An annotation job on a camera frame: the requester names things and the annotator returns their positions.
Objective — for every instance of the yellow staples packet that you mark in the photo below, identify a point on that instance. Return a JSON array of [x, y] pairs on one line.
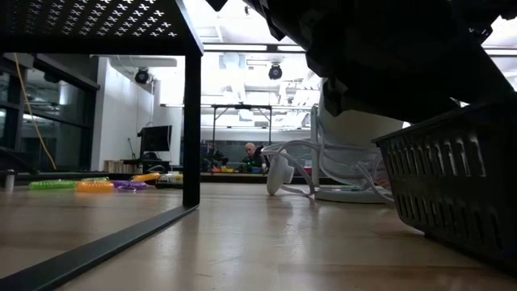
[[174, 178]]

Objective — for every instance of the white desk lamp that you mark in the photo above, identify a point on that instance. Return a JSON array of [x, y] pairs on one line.
[[355, 133]]

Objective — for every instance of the black desk monitor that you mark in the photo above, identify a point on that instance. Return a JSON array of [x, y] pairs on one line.
[[155, 138]]

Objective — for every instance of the black ceiling spotlight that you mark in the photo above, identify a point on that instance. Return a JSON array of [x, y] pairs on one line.
[[275, 72], [141, 76]]

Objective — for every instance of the black mesh tray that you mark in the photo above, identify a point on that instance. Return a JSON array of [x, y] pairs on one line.
[[456, 190]]

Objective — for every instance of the person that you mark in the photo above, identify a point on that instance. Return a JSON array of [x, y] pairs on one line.
[[252, 159]]

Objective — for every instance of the black perforated metal riser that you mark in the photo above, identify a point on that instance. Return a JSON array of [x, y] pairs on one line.
[[101, 40]]

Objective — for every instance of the wooden crate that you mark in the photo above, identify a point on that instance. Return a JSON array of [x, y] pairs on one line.
[[117, 166]]

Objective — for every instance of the black distant table frame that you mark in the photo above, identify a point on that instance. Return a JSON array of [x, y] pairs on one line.
[[242, 107]]

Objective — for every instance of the black aluminium rig frame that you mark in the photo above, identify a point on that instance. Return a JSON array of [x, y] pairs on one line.
[[214, 178]]

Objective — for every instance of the black window frame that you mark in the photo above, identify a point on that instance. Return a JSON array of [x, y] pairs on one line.
[[92, 129]]

